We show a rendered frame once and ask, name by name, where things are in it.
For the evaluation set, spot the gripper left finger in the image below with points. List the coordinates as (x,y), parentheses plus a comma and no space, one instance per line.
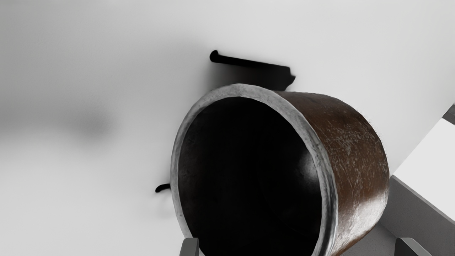
(189,248)

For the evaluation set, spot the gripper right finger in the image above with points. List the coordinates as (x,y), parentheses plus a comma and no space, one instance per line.
(410,248)

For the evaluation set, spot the brown mug with grey rim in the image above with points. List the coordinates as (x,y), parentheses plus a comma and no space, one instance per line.
(352,153)

